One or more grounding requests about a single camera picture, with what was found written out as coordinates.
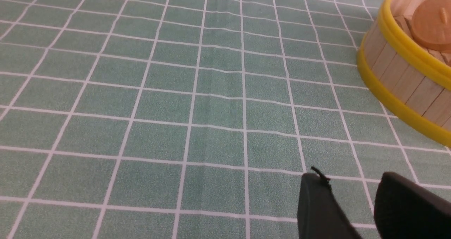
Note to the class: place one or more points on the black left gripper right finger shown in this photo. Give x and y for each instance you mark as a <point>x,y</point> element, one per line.
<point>405,210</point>

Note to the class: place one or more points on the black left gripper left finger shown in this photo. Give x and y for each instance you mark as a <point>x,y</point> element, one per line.
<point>319,215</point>

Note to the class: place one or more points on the yellow-rimmed bamboo steamer basket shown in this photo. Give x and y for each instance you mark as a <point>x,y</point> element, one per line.
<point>413,82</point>

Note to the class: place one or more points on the brown bun in steamer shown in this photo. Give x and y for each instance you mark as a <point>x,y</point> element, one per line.
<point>431,25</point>

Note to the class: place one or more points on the green checkered tablecloth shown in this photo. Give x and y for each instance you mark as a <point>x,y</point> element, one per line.
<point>191,119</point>

